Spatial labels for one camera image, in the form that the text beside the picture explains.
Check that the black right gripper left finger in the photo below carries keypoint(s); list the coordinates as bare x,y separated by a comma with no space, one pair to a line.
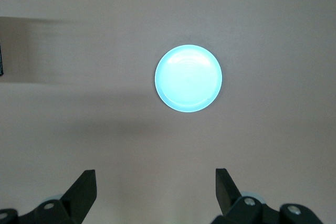
78,197

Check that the light blue round plate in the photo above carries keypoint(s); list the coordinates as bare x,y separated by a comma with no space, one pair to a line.
188,78

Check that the table cover sheet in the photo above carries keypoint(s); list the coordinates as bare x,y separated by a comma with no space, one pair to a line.
78,155

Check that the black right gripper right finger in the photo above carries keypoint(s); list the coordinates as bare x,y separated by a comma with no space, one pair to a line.
231,203

